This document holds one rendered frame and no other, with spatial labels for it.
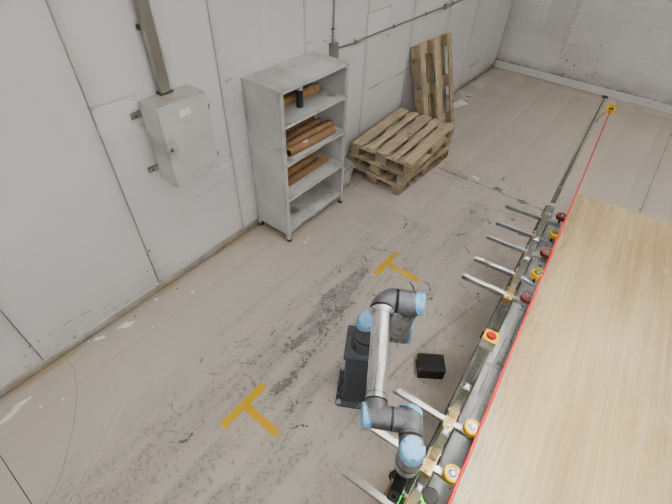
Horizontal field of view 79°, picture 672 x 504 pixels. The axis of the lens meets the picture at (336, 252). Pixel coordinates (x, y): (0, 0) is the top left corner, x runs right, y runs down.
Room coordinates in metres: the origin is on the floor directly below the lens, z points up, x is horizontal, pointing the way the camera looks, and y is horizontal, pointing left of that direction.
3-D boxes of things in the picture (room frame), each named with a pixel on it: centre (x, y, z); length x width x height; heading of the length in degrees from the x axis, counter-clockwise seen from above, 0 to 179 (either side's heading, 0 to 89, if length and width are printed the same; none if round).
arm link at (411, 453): (0.56, -0.30, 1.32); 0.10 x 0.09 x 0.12; 174
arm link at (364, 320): (1.50, -0.23, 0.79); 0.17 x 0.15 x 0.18; 84
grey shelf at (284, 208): (3.57, 0.39, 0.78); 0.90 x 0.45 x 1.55; 143
